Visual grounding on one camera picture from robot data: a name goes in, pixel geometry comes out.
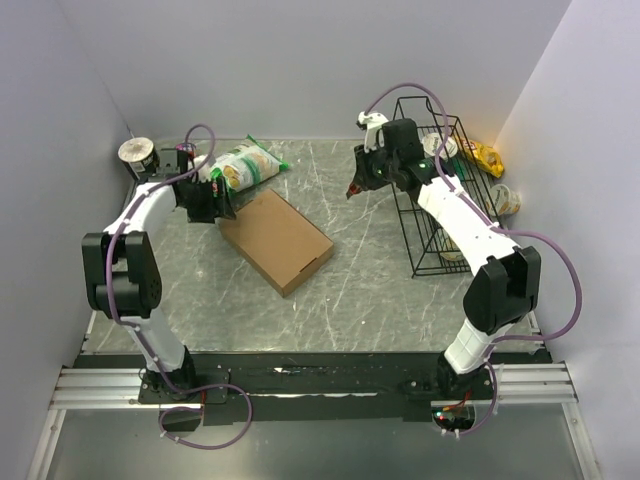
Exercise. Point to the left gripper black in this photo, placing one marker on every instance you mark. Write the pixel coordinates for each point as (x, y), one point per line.
(215, 206)

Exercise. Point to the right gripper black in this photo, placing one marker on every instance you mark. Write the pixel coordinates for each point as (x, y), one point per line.
(362, 176)

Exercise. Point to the brown cardboard express box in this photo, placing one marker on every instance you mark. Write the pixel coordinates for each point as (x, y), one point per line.
(278, 241)

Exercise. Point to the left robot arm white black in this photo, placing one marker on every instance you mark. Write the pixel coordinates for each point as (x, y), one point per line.
(122, 277)

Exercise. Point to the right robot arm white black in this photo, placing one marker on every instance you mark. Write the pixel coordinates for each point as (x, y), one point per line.
(506, 277)

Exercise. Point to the green white chips bag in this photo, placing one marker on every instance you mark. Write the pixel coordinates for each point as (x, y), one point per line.
(246, 165)

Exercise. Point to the purple small yogurt cup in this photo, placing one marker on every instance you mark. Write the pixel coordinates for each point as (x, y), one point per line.
(188, 147)

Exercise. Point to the white yogurt cup in rack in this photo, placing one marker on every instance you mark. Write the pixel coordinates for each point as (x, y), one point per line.
(431, 142)

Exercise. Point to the green lidded container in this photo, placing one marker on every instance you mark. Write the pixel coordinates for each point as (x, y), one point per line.
(455, 169)

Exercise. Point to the black can white lid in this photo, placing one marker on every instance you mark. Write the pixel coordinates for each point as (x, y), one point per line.
(139, 156)

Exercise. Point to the white cup in rack front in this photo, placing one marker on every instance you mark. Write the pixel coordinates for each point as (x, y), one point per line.
(449, 250)

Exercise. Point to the yellow chips bag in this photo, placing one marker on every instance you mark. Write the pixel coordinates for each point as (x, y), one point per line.
(484, 157)

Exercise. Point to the yellow white yogurt cup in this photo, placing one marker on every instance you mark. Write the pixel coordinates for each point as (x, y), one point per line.
(502, 201)

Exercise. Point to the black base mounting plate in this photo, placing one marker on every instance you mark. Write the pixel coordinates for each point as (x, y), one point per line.
(234, 387)

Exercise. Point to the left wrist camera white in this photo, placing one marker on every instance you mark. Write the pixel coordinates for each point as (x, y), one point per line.
(202, 165)

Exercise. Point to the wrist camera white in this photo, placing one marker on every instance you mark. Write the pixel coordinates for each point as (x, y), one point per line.
(371, 123)
(202, 165)

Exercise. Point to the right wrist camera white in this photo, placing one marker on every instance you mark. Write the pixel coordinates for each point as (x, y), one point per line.
(371, 123)

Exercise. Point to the black wire basket rack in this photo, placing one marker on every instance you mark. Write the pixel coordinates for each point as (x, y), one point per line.
(440, 204)

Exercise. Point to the aluminium rail frame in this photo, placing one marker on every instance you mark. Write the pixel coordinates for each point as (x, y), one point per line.
(115, 389)

